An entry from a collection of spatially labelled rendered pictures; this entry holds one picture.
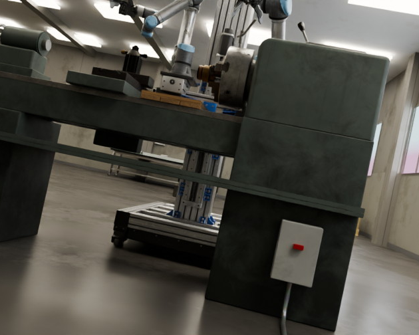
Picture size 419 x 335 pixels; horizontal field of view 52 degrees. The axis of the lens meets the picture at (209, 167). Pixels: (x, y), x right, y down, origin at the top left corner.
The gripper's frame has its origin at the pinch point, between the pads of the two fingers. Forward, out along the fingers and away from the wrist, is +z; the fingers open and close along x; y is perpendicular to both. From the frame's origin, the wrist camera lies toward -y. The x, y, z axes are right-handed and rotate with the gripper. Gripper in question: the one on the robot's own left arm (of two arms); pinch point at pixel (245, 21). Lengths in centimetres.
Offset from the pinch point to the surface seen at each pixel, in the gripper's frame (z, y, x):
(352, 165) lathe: 58, 43, 51
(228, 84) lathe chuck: 31.9, 10.9, -5.1
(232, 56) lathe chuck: 18.4, 7.7, -5.1
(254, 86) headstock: 31.2, 22.3, 4.9
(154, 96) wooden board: 44, 6, -39
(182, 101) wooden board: 44, 10, -26
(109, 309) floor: 123, 69, -45
